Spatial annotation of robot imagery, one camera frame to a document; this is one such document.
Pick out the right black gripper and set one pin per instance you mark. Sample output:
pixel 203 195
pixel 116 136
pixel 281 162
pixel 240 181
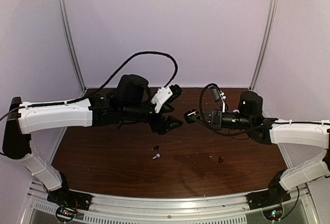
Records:
pixel 213 119

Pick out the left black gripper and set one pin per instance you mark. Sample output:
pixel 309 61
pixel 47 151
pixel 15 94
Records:
pixel 157 127

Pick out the black glossy charging case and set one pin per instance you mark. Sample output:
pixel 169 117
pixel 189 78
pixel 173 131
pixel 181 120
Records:
pixel 191 116

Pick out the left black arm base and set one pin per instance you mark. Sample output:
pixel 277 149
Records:
pixel 69 199

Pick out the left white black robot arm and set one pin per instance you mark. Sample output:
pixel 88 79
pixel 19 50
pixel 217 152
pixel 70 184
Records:
pixel 131 102

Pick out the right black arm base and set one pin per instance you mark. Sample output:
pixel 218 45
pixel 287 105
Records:
pixel 273 195

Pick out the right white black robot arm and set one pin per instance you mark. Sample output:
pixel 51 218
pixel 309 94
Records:
pixel 248 119

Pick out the right small circuit board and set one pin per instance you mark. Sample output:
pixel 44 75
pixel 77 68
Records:
pixel 273 214

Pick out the small circuit board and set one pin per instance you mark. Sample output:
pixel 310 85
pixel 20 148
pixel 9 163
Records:
pixel 64 214
pixel 273 214

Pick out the left small circuit board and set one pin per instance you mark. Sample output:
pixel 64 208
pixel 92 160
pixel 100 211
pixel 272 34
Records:
pixel 64 214

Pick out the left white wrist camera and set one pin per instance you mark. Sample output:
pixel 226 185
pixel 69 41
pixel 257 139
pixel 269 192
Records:
pixel 164 95

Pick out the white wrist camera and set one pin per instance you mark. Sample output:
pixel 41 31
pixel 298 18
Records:
pixel 164 95
pixel 219 97

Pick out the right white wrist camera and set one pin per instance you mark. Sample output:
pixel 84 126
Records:
pixel 219 97

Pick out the right aluminium frame post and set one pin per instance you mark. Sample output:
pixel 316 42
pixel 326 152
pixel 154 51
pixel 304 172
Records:
pixel 273 5

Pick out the aluminium frame post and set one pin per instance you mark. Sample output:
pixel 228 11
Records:
pixel 70 44
pixel 273 5

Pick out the left aluminium frame post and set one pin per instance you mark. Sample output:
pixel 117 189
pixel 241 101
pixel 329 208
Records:
pixel 70 44

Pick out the front aluminium rail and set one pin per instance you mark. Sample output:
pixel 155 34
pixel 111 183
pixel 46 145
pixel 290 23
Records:
pixel 233 208

